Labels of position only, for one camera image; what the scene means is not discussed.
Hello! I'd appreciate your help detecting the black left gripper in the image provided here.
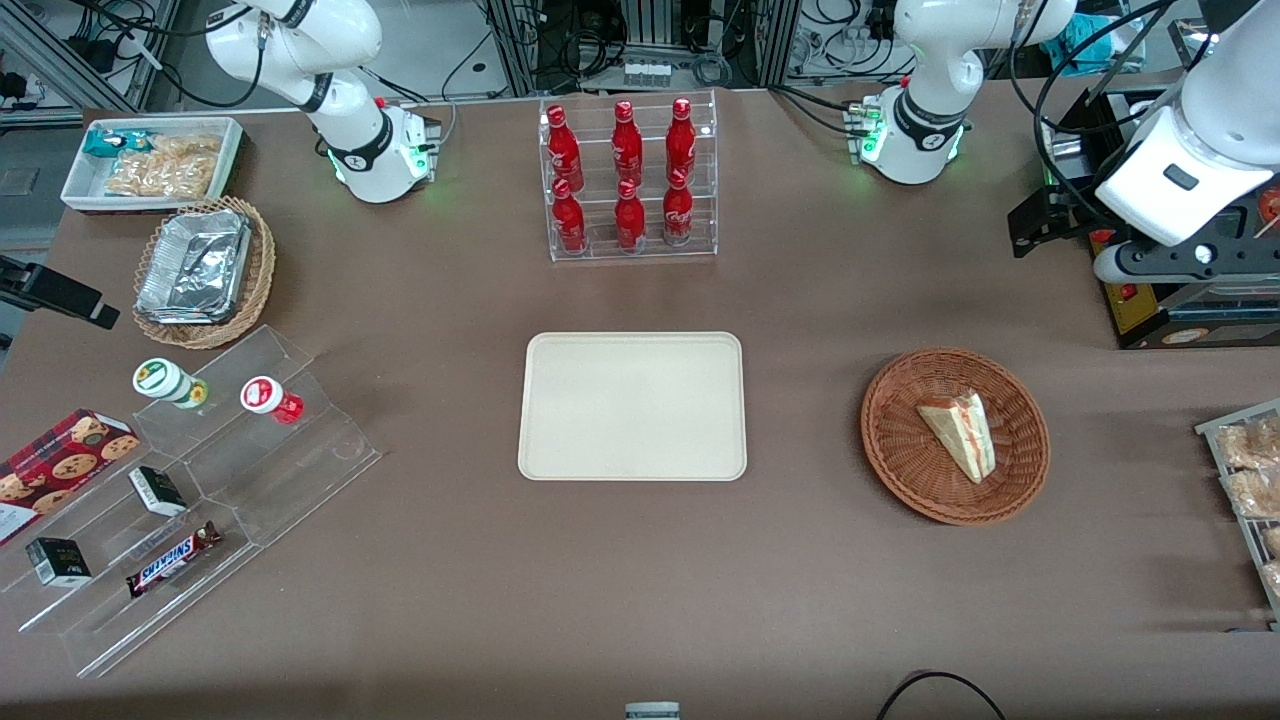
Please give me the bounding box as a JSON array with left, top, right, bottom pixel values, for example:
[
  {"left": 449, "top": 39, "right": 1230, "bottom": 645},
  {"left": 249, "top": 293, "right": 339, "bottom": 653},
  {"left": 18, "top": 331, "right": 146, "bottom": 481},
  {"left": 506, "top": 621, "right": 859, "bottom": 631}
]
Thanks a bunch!
[{"left": 1007, "top": 184, "right": 1105, "bottom": 260}]

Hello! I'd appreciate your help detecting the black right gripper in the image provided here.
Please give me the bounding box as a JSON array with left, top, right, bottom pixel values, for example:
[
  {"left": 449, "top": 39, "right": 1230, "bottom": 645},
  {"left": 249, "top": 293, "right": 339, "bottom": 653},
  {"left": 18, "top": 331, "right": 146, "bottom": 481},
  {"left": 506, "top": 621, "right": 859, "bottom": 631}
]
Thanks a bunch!
[{"left": 0, "top": 254, "right": 121, "bottom": 330}]

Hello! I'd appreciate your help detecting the triangle sandwich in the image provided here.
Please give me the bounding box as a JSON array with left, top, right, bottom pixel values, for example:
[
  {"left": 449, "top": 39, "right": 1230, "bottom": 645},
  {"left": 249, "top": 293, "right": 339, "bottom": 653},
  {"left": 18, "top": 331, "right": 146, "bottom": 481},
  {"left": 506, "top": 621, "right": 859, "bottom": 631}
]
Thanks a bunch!
[{"left": 916, "top": 390, "right": 998, "bottom": 485}]

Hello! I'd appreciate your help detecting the silver foil tray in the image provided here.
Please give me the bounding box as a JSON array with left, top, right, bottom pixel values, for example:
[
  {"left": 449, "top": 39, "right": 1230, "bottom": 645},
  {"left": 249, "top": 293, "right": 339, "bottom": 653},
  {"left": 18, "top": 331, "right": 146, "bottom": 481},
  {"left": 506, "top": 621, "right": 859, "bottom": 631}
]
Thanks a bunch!
[{"left": 135, "top": 208, "right": 254, "bottom": 327}]

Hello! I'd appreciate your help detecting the light wicker basket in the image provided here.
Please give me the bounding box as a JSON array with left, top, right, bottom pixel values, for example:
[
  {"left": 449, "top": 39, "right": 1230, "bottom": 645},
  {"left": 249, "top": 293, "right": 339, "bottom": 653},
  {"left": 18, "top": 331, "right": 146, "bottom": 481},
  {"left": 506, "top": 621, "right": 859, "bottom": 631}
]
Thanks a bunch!
[{"left": 131, "top": 196, "right": 278, "bottom": 351}]

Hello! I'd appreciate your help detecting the brown wicker basket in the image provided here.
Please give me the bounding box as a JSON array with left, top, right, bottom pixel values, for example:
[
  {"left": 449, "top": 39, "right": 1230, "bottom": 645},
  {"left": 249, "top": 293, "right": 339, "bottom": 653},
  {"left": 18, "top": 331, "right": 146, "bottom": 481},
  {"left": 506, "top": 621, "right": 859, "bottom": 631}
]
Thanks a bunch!
[{"left": 860, "top": 346, "right": 1052, "bottom": 527}]

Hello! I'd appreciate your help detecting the beige plastic tray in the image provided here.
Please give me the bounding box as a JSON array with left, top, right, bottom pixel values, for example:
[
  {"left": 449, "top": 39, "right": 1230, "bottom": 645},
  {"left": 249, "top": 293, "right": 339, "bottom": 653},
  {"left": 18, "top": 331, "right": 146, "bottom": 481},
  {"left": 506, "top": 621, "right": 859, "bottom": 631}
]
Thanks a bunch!
[{"left": 517, "top": 331, "right": 749, "bottom": 483}]

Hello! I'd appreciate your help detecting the white rectangular bin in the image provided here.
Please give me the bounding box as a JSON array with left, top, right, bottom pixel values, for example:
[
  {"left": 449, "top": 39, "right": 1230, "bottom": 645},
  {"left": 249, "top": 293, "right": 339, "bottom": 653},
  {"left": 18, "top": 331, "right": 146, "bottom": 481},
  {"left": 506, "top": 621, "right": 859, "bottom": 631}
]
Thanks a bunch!
[{"left": 60, "top": 116, "right": 246, "bottom": 215}]

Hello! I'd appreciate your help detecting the green lid cup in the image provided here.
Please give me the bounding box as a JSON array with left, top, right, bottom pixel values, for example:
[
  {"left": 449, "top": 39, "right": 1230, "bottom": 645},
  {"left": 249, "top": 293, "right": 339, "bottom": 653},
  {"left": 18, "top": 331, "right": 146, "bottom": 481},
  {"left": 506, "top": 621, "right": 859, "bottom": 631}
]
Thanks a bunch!
[{"left": 132, "top": 357, "right": 211, "bottom": 411}]

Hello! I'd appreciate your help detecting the clear bag of chips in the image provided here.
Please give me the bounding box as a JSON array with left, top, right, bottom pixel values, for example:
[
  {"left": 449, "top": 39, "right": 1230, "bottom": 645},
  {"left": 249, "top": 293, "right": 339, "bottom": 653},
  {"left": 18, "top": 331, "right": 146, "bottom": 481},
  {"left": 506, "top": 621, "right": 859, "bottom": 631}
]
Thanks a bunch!
[{"left": 104, "top": 135, "right": 224, "bottom": 199}]

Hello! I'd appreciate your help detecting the teal snack packet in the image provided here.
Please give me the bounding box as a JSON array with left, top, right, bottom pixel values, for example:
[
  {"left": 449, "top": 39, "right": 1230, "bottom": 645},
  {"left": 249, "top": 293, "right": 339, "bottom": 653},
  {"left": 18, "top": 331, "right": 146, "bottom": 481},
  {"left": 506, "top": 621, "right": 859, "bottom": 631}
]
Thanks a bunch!
[{"left": 83, "top": 128, "right": 157, "bottom": 162}]

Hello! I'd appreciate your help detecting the red plaid cookie box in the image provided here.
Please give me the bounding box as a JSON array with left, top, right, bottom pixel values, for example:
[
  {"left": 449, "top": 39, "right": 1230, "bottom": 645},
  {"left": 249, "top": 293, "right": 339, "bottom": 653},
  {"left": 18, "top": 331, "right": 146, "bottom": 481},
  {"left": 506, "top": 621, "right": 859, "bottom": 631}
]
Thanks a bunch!
[{"left": 0, "top": 408, "right": 142, "bottom": 549}]

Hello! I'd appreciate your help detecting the black sealing machine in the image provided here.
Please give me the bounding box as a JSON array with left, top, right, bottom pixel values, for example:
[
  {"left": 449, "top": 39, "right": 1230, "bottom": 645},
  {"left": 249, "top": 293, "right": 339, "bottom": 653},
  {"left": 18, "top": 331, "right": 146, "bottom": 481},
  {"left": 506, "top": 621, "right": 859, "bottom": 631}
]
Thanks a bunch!
[{"left": 1040, "top": 85, "right": 1280, "bottom": 350}]

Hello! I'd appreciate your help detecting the small black box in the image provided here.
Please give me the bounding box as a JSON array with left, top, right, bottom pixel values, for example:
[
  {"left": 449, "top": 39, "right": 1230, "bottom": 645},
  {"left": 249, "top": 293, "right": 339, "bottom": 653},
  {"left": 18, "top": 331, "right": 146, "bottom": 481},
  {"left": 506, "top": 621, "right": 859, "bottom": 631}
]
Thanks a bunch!
[
  {"left": 128, "top": 465, "right": 189, "bottom": 519},
  {"left": 25, "top": 536, "right": 93, "bottom": 588}
]

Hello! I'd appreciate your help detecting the red lid cup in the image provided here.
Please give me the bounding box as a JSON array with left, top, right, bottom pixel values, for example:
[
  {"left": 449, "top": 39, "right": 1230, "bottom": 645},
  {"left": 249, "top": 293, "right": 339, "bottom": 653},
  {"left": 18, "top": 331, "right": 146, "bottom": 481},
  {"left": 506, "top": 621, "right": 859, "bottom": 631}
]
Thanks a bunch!
[{"left": 240, "top": 375, "right": 306, "bottom": 426}]

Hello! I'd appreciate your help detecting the clear acrylic stepped display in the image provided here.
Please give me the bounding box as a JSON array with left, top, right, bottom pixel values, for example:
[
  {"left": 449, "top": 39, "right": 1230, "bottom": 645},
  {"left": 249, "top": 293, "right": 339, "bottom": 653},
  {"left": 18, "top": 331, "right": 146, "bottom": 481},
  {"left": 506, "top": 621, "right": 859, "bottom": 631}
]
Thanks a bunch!
[{"left": 0, "top": 324, "right": 384, "bottom": 680}]

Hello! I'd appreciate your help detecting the Snickers chocolate bar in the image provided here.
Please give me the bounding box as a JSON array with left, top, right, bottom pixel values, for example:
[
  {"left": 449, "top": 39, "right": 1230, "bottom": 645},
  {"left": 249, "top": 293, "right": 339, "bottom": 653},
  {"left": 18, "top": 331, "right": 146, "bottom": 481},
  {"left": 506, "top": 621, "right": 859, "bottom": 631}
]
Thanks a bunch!
[{"left": 125, "top": 520, "right": 223, "bottom": 600}]

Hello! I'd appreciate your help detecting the bagged bread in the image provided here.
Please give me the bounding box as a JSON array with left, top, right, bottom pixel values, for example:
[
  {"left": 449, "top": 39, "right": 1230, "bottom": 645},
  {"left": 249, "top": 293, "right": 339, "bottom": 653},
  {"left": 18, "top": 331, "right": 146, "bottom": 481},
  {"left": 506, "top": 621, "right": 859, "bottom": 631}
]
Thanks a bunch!
[
  {"left": 1225, "top": 468, "right": 1280, "bottom": 520},
  {"left": 1215, "top": 418, "right": 1280, "bottom": 472}
]

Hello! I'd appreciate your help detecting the red cola bottle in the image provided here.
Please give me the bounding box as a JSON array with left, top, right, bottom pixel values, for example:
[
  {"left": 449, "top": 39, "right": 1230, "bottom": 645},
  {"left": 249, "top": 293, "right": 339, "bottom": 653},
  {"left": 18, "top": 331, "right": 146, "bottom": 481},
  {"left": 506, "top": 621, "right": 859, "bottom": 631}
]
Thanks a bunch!
[
  {"left": 552, "top": 178, "right": 589, "bottom": 255},
  {"left": 546, "top": 104, "right": 585, "bottom": 192},
  {"left": 662, "top": 168, "right": 695, "bottom": 248},
  {"left": 611, "top": 100, "right": 645, "bottom": 187},
  {"left": 666, "top": 97, "right": 698, "bottom": 184},
  {"left": 614, "top": 179, "right": 648, "bottom": 252}
]

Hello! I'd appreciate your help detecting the clear acrylic bottle rack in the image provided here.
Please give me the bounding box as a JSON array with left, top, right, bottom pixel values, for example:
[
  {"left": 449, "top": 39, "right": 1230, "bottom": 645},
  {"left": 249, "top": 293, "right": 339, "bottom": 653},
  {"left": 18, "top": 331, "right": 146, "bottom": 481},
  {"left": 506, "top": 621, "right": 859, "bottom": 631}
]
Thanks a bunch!
[{"left": 538, "top": 88, "right": 720, "bottom": 264}]

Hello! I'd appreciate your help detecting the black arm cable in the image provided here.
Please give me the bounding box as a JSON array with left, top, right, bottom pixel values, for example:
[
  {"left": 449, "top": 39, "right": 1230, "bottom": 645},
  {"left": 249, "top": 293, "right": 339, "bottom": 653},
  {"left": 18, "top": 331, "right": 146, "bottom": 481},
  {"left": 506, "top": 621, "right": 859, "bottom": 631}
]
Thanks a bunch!
[{"left": 1008, "top": 0, "right": 1186, "bottom": 216}]

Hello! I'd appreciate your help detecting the grey wire rack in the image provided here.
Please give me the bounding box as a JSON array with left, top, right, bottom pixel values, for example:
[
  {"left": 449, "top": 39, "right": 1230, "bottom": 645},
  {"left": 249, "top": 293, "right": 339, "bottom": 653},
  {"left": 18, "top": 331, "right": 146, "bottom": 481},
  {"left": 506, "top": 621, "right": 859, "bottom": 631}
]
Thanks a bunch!
[{"left": 1194, "top": 398, "right": 1280, "bottom": 633}]

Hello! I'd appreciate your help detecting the black floor cable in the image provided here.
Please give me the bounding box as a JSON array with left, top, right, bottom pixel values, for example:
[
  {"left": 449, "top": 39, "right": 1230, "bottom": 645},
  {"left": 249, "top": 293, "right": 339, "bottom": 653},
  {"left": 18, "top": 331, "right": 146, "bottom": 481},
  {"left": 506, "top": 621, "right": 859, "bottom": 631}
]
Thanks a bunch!
[{"left": 876, "top": 669, "right": 1007, "bottom": 720}]

